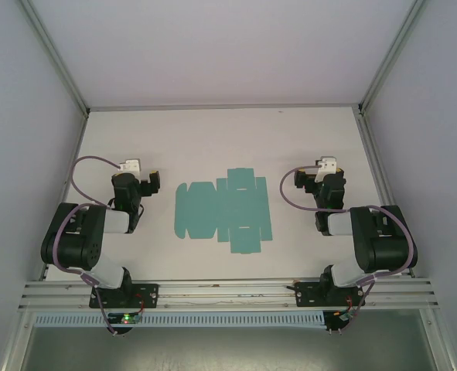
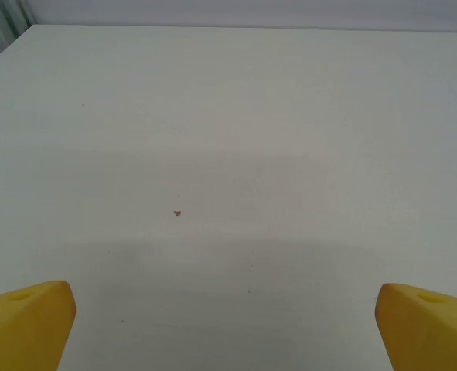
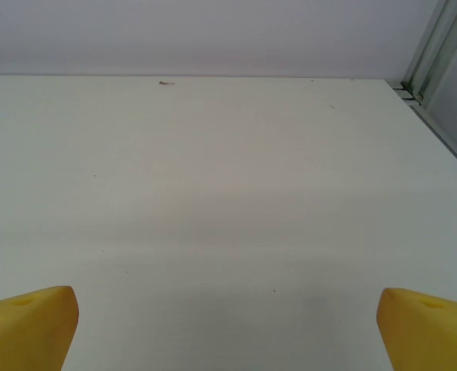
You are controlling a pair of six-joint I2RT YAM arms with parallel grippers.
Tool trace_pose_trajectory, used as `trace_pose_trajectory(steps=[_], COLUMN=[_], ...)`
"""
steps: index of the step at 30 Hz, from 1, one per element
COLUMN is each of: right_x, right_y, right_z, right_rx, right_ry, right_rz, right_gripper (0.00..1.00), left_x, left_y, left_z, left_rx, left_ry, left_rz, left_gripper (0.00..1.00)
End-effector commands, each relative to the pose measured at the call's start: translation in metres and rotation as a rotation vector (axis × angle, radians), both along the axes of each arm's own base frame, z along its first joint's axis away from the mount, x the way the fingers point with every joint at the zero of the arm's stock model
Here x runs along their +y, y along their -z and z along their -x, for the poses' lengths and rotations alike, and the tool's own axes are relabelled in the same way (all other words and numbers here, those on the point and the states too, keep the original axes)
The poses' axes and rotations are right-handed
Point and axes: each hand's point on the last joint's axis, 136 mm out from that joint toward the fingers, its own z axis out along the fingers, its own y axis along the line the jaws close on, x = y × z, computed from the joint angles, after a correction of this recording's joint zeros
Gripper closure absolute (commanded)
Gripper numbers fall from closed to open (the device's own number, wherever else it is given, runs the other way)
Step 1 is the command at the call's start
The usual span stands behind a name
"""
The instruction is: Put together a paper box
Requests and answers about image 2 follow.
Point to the aluminium frame corner post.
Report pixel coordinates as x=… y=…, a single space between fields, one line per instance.
x=13 y=11

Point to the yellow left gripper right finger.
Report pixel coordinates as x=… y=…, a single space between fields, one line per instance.
x=429 y=332

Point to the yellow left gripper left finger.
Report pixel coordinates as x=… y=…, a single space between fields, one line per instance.
x=23 y=328

